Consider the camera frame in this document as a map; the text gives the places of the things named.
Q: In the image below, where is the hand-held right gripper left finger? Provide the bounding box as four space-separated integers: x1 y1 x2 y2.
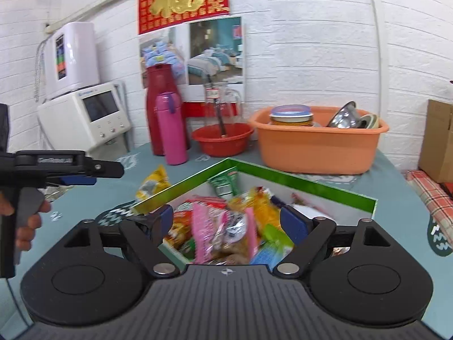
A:
64 205 180 278

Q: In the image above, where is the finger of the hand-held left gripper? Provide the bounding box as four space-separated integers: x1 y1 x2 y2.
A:
57 176 97 186
84 159 125 179

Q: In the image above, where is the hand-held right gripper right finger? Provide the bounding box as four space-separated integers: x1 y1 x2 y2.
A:
273 205 392 279

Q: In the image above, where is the pile of assorted snacks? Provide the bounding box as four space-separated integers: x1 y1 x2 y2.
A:
164 167 340 266

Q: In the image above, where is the pink-edged snack packet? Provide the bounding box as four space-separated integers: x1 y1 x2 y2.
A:
190 202 260 265

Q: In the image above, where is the green cardboard box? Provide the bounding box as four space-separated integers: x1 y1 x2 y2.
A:
131 157 379 266

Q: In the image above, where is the person's left hand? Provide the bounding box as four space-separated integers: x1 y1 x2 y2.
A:
0 192 52 252

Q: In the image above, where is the yellow snack packet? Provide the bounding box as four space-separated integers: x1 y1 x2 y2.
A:
135 165 171 203

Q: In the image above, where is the white appliance with screen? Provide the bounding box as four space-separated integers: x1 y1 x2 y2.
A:
37 81 132 154

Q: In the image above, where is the pink thermos bottle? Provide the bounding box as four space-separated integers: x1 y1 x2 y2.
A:
156 92 189 166

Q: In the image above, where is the orange plastic tub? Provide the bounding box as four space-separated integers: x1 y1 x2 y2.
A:
248 105 390 176

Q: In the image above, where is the red plastic basin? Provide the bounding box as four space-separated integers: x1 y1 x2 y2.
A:
191 123 255 157

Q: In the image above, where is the red thermos jug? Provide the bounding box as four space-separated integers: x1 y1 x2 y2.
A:
146 63 185 156

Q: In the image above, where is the teal printed tablecloth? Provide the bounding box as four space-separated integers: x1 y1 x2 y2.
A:
0 142 453 330

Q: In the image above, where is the blue-lid container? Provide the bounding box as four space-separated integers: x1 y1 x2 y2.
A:
269 104 315 128

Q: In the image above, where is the dark long spoon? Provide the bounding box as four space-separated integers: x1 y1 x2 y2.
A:
214 94 227 139

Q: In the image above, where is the steel bowl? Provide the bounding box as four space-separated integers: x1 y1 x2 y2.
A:
326 101 362 129

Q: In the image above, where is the small metal bowl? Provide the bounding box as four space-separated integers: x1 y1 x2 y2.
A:
359 113 380 130

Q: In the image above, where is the glass pitcher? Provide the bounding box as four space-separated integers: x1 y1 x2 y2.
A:
202 81 245 128

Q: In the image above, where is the plaid cloth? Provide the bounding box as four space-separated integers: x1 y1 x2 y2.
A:
405 170 453 236

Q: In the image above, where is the large cardboard box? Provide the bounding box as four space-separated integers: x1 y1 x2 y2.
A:
418 99 453 184

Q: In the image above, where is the metal purifier hose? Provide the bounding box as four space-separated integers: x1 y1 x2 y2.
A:
33 39 48 103

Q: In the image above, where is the white wall water purifier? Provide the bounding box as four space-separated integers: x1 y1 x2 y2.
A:
44 21 101 100

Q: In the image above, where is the bedding wall poster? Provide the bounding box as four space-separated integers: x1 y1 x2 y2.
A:
138 16 245 90

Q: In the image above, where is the red gold wall hanging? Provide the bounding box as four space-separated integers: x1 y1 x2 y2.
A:
137 0 231 35

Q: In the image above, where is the white wall pipe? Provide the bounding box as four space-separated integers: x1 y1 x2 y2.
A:
364 0 387 114

